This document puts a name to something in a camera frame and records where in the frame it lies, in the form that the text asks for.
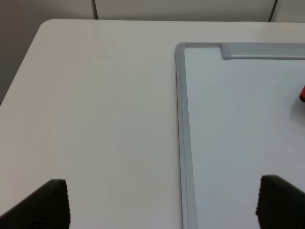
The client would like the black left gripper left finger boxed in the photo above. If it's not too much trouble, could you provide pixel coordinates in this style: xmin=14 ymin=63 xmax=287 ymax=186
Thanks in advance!
xmin=0 ymin=179 xmax=71 ymax=229

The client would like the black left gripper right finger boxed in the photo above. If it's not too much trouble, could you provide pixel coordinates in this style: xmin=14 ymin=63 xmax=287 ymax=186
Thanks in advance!
xmin=255 ymin=175 xmax=305 ymax=229

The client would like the red whiteboard eraser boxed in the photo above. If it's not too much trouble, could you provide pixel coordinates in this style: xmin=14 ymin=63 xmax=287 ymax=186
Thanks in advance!
xmin=299 ymin=86 xmax=305 ymax=102

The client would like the white whiteboard with aluminium frame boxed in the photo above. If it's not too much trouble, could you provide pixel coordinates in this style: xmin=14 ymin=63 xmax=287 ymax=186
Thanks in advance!
xmin=175 ymin=42 xmax=305 ymax=229

